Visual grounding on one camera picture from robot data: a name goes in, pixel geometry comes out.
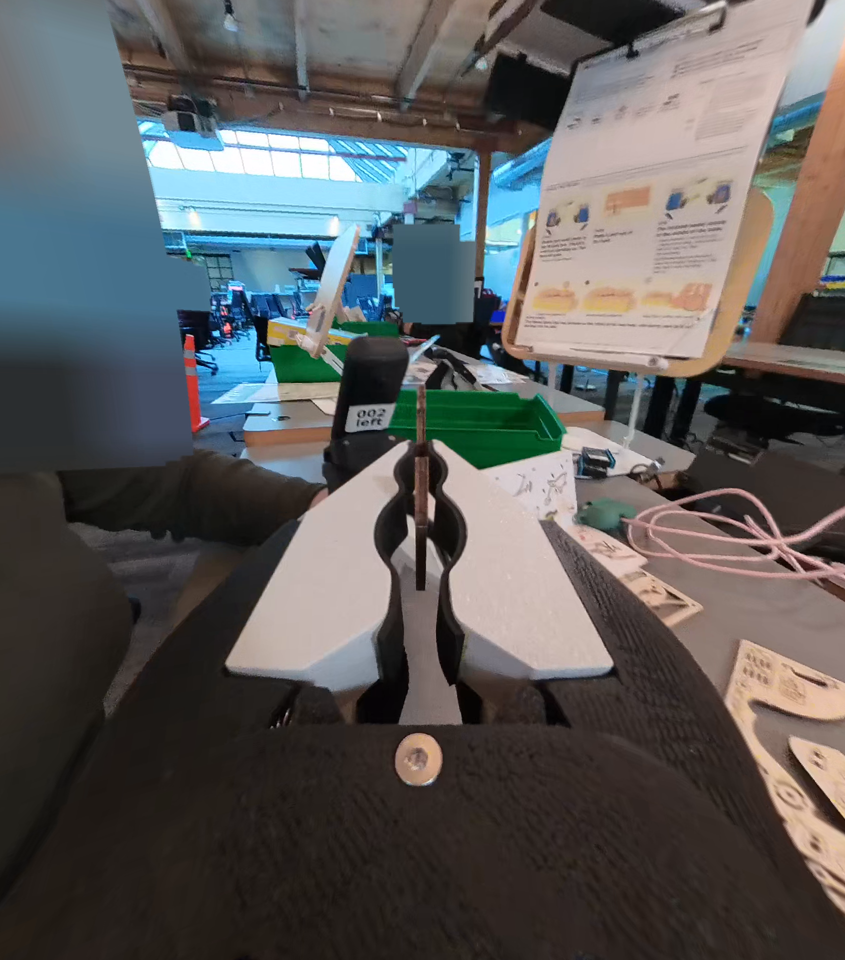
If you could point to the black ceiling box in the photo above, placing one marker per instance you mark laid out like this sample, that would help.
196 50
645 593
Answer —
527 90

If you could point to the white clipboard stand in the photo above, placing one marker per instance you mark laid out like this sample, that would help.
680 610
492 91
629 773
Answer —
634 420

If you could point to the wooden support post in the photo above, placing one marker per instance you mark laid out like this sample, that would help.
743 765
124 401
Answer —
827 187

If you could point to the row of black office chairs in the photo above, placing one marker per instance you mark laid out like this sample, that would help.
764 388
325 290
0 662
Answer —
265 307

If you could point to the white instruction booklet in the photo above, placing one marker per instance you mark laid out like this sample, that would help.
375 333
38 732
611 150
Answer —
535 484

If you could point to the small blue black device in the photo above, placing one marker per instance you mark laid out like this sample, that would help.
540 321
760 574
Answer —
593 463

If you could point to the pale round-cornered clipboard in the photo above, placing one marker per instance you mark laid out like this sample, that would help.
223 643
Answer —
336 285

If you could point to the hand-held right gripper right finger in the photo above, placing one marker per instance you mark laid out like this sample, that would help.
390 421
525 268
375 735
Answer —
535 600

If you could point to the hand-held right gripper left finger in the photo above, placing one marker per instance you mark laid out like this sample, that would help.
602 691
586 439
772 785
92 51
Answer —
302 600

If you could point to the black computer monitor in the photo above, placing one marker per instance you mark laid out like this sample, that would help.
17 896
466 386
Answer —
842 322

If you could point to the teal rounded rubber object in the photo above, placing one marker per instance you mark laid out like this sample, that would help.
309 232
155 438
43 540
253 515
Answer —
602 517

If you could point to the green plastic bin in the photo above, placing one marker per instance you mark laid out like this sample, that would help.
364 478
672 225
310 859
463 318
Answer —
497 431
295 367

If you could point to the person's dark clothing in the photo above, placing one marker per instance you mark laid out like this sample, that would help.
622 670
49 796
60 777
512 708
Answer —
17 637

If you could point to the ceiling projector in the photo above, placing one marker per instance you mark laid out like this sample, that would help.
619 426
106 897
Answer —
194 120

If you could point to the printed instruction sheet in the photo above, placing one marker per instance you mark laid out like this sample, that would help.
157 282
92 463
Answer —
655 150

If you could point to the wooden model part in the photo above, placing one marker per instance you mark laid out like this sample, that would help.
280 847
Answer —
422 487

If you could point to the orange traffic cone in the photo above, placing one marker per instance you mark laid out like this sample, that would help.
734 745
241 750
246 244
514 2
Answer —
194 390

